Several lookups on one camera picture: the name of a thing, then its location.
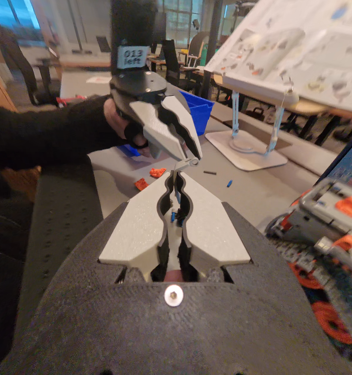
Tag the blue connector pin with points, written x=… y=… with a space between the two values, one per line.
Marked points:
x=229 y=183
x=173 y=217

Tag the orange toy part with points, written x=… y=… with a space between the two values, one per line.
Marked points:
x=158 y=173
x=141 y=184

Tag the open instruction booklet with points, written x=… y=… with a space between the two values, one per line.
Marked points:
x=293 y=47

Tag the grey orange tracked toy robot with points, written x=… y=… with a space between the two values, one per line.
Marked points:
x=322 y=246

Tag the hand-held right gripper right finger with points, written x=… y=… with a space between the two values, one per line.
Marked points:
x=217 y=234

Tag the blue robot kit box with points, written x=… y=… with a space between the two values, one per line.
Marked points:
x=346 y=161

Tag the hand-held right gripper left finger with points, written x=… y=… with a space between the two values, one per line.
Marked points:
x=132 y=234

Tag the black ceiling pole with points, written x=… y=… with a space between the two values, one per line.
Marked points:
x=210 y=47

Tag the black foam pad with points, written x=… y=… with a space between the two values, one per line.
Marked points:
x=64 y=234

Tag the black office chair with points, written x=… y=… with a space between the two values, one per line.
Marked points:
x=20 y=58

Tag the white book stand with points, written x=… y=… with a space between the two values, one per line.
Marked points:
x=246 y=149

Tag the person's left forearm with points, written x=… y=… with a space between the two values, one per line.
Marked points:
x=47 y=132

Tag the blue plastic bin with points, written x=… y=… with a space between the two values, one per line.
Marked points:
x=199 y=111

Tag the black connector pin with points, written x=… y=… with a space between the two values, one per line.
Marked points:
x=210 y=173

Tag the person's left hand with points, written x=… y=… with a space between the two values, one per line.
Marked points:
x=116 y=126

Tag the black toy wheel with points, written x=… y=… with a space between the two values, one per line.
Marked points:
x=179 y=211

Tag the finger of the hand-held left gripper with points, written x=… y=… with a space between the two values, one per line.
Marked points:
x=155 y=132
x=184 y=126

